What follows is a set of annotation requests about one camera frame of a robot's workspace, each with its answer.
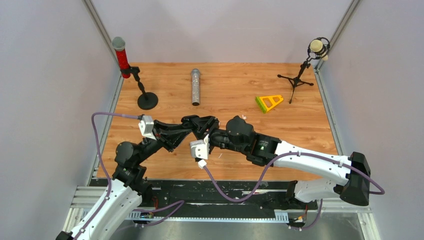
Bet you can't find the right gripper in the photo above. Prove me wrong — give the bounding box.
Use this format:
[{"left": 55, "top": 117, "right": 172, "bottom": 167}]
[{"left": 191, "top": 118, "right": 247, "bottom": 155}]

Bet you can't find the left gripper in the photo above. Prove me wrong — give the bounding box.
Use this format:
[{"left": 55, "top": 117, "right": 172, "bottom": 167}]
[{"left": 135, "top": 119, "right": 192, "bottom": 165}]

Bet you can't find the black earbud charging case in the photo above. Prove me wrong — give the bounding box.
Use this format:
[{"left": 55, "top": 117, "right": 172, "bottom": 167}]
[{"left": 181, "top": 115, "right": 200, "bottom": 130}]

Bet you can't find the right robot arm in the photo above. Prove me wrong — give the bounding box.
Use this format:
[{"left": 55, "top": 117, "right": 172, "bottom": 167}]
[{"left": 190, "top": 116, "right": 371, "bottom": 209}]

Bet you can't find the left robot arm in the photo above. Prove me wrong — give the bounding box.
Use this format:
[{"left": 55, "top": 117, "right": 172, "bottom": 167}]
[{"left": 56, "top": 115, "right": 194, "bottom": 240}]

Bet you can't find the silver glitter microphone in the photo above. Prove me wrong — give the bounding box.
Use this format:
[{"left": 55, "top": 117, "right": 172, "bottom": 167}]
[{"left": 191, "top": 68, "right": 201, "bottom": 106}]

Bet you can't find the green toy brick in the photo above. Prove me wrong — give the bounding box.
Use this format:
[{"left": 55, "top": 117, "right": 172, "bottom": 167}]
[{"left": 255, "top": 96, "right": 268, "bottom": 114}]

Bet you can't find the yellow triangular plastic piece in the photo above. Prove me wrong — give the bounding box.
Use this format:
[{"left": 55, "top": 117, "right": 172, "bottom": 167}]
[{"left": 260, "top": 95, "right": 284, "bottom": 113}]

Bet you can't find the red glitter microphone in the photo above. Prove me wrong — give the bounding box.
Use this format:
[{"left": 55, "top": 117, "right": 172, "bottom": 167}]
[{"left": 111, "top": 36, "right": 131, "bottom": 79}]

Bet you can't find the black tripod mic stand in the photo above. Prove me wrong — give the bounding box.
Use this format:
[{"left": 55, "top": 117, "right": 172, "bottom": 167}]
[{"left": 277, "top": 43, "right": 314, "bottom": 104}]

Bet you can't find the beige condenser microphone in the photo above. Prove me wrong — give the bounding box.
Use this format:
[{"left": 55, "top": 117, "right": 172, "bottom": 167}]
[{"left": 308, "top": 37, "right": 331, "bottom": 61}]

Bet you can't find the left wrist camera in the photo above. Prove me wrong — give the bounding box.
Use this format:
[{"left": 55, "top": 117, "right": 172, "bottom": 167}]
[{"left": 138, "top": 115, "right": 157, "bottom": 140}]

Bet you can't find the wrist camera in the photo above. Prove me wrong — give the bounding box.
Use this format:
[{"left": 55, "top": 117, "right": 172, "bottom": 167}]
[
  {"left": 189, "top": 134, "right": 210, "bottom": 169},
  {"left": 138, "top": 115, "right": 157, "bottom": 140}
]

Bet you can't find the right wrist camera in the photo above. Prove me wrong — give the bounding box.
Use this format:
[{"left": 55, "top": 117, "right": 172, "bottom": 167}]
[{"left": 189, "top": 134, "right": 210, "bottom": 169}]

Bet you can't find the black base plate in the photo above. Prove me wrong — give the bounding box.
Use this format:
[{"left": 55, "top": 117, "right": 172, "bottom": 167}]
[{"left": 139, "top": 180, "right": 320, "bottom": 219}]

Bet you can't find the slotted cable duct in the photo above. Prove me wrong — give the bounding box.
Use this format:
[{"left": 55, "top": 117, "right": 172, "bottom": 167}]
[{"left": 125, "top": 208, "right": 290, "bottom": 223}]

